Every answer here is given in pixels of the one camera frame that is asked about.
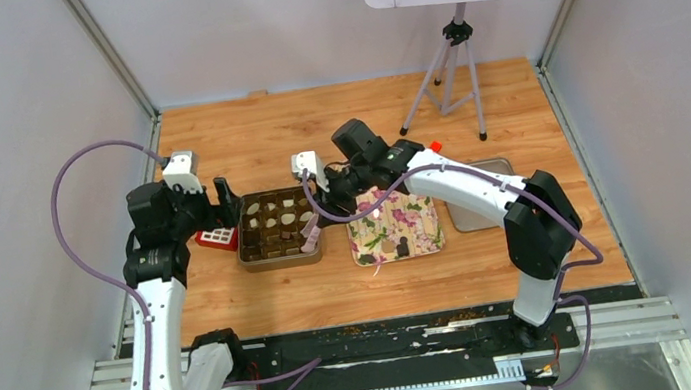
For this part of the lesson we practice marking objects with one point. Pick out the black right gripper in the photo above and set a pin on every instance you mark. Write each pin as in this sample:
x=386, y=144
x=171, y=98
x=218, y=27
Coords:
x=331, y=200

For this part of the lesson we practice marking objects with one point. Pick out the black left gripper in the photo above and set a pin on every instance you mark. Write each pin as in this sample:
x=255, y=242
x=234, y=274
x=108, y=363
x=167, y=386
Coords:
x=226, y=213

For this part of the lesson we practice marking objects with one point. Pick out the pink silicone tongs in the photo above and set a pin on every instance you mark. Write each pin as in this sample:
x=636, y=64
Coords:
x=311, y=233

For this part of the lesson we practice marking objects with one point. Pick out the floral patterned tray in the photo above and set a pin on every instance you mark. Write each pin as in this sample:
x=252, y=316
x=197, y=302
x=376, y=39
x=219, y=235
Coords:
x=374, y=237

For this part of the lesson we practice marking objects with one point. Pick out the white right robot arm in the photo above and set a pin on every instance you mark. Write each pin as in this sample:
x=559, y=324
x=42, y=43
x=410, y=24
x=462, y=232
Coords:
x=540, y=224

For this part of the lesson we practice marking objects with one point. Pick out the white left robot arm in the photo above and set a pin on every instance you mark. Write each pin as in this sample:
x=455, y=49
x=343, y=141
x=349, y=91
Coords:
x=155, y=272

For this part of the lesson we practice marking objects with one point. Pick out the white heart chocolate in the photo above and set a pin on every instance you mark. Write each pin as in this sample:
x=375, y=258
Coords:
x=253, y=209

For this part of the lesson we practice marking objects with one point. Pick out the gold chocolate tin box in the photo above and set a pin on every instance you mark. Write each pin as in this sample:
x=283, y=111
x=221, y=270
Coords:
x=260, y=246

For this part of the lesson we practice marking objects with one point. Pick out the white oval smooth chocolate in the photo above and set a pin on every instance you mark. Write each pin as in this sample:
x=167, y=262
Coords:
x=288, y=218

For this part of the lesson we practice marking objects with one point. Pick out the dark ridged square chocolate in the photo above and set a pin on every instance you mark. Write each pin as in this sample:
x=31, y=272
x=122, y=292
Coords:
x=403, y=248

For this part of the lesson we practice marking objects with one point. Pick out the red white grid object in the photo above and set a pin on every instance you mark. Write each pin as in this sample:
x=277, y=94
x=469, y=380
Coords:
x=220, y=239

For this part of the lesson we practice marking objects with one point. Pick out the small red block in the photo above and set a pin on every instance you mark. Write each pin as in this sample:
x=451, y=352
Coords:
x=435, y=146

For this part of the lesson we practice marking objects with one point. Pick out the grey metal tin lid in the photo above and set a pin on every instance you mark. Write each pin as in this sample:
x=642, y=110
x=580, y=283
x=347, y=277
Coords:
x=474, y=204

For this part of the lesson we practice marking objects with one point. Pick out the white tripod stand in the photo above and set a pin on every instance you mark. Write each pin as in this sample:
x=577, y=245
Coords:
x=438, y=82

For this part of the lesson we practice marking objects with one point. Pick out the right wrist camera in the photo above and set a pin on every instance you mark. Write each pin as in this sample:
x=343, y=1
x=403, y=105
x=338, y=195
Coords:
x=307, y=165

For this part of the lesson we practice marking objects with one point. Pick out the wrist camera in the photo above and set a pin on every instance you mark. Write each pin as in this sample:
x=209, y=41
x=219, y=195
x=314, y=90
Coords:
x=307, y=165
x=180, y=173

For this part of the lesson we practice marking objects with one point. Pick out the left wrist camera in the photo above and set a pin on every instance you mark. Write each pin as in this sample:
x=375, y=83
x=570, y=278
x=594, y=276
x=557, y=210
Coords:
x=180, y=173

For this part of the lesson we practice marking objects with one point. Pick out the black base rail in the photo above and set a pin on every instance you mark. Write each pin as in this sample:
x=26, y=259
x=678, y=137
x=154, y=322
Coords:
x=456, y=348

